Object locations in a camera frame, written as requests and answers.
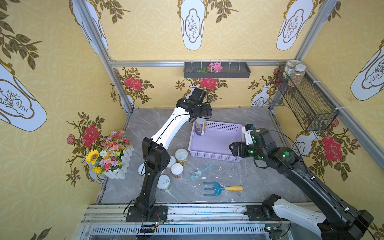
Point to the purple plastic basket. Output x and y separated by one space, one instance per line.
214 143

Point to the teal garden fork yellow handle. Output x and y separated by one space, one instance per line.
217 188

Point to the pull-tab can middle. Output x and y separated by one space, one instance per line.
142 169

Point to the black wire basket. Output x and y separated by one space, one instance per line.
311 107

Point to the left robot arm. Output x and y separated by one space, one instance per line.
155 148

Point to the teal brush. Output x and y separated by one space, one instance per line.
195 175

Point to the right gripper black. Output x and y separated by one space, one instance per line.
240 148

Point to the green label can white lid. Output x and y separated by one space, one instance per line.
182 156

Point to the pull-tab can front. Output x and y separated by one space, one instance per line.
164 183

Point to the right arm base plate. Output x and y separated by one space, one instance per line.
256 213

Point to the small orange can white lid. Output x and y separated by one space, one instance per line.
177 170

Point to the pull-tab can centre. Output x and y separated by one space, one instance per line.
171 163

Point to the pink artificial flower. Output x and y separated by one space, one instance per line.
215 67

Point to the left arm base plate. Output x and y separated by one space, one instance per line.
158 213

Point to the aluminium rail frame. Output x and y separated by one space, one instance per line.
186 219

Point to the tall can with spoon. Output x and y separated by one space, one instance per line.
200 126

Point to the glass jar patterned lid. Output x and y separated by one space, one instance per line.
290 67

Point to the flower pot white fence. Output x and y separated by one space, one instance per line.
112 159

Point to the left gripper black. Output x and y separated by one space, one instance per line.
198 111

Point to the glass jar white lid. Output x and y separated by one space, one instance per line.
297 75

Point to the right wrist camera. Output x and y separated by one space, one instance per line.
247 129

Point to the grey wall shelf tray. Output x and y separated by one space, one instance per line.
231 69

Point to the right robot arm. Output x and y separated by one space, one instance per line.
337 220

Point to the pull-tab can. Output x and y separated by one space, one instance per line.
142 169
164 183
171 163

